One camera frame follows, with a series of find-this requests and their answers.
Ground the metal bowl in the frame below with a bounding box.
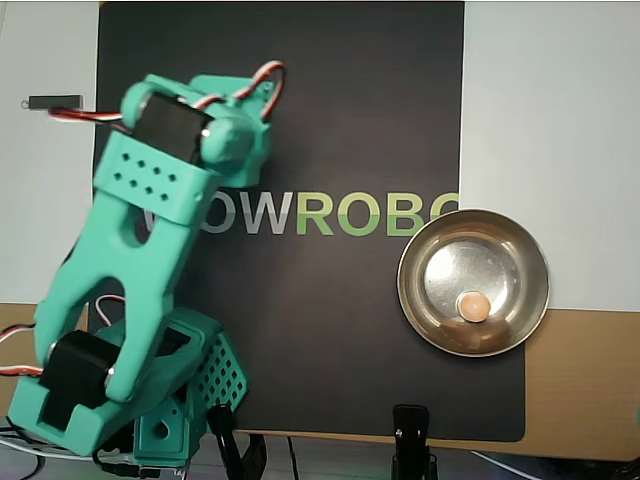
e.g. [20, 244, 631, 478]
[396, 208, 551, 358]

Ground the thin black cable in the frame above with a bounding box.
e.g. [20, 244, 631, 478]
[285, 436, 301, 480]

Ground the black printed mat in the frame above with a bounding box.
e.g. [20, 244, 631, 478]
[89, 1, 527, 444]

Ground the tan cork ball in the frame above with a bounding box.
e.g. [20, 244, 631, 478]
[456, 291, 490, 323]

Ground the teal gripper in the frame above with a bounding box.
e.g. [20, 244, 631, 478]
[221, 121, 275, 186]

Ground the black USB stick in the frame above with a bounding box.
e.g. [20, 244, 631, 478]
[20, 94, 82, 111]

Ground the red white black servo wire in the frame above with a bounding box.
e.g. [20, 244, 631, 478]
[47, 106, 125, 125]
[0, 293, 129, 384]
[232, 59, 287, 122]

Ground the black table clamp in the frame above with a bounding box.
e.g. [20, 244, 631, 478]
[206, 402, 268, 480]

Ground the black camera stand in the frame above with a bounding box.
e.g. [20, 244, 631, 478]
[391, 403, 440, 480]

